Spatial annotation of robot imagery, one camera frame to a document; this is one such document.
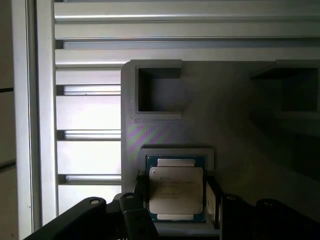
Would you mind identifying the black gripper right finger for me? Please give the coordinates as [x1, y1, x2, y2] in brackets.
[204, 174, 320, 240]

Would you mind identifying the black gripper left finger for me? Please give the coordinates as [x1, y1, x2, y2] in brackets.
[23, 170, 161, 240]

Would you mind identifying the silver-topped CPU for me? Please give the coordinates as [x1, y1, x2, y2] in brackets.
[145, 154, 208, 223]

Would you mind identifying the grey plastic parts rack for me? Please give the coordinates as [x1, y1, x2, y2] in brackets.
[119, 59, 320, 240]

